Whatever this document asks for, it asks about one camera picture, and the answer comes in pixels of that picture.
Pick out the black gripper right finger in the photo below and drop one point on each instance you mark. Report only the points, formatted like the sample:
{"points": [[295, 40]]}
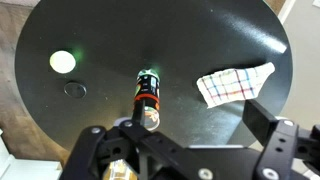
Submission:
{"points": [[260, 120]]}

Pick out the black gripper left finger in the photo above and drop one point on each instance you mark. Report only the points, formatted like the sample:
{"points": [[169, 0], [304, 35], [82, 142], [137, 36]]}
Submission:
{"points": [[160, 143]]}

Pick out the green tennis ball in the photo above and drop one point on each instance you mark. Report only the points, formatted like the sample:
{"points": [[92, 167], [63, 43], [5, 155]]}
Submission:
{"points": [[62, 61]]}

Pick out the clear tennis ball can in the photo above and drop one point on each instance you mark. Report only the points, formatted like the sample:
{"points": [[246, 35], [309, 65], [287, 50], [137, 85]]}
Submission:
{"points": [[148, 88]]}

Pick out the checkered white cloth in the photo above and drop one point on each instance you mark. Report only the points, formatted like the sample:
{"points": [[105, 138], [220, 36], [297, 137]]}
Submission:
{"points": [[230, 85]]}

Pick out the black round lid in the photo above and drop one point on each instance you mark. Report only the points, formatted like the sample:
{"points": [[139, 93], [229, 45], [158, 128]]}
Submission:
{"points": [[75, 90]]}

